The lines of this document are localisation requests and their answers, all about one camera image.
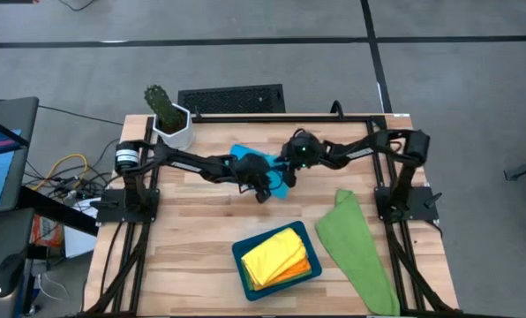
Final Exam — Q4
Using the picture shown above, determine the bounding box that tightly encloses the teal plastic bin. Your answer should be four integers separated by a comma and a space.
231, 220, 324, 302

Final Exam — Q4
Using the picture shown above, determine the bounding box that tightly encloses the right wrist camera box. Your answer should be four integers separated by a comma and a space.
282, 166, 297, 189

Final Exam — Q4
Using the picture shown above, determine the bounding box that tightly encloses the green microfiber towel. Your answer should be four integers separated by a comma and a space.
315, 189, 401, 317

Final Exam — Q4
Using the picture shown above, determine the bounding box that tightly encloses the white hexagonal plant pot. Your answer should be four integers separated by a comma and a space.
151, 103, 196, 150

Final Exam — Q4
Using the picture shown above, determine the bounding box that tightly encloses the yellow microfiber towel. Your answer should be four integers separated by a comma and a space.
240, 227, 308, 288

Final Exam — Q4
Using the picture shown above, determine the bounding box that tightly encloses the orange microfiber towel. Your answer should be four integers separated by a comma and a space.
256, 257, 312, 292

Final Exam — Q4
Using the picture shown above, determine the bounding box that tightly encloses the blue microfiber towel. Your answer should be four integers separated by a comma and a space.
229, 144, 293, 200

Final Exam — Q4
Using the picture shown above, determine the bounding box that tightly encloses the yellow cable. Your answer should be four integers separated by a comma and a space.
32, 153, 89, 192

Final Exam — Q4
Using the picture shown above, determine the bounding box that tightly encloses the black keyboard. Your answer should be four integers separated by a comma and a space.
177, 83, 287, 115

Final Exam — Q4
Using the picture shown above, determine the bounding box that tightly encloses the black computer mouse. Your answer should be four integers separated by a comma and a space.
0, 252, 26, 299

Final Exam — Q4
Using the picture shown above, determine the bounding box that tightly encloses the orange printed bag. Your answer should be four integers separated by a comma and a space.
31, 215, 65, 248

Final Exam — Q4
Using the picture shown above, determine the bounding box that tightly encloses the black aluminium table frame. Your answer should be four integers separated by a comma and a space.
84, 113, 462, 318

